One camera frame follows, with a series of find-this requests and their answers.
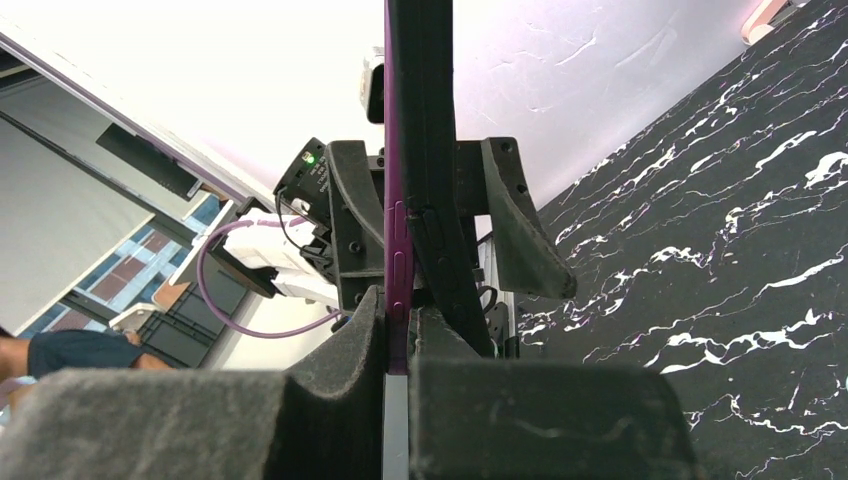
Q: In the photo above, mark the person in dark shirt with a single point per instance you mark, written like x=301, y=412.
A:
x=49, y=352

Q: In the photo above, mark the purple phone black case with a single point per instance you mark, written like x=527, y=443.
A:
x=398, y=253

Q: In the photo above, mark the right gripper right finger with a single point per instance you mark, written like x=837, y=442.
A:
x=472, y=417

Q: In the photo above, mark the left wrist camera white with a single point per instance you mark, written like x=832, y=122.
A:
x=372, y=85

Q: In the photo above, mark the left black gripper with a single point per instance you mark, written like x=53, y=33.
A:
x=490, y=179

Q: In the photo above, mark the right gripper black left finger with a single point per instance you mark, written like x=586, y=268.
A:
x=322, y=418

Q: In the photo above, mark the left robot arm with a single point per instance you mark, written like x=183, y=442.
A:
x=326, y=240

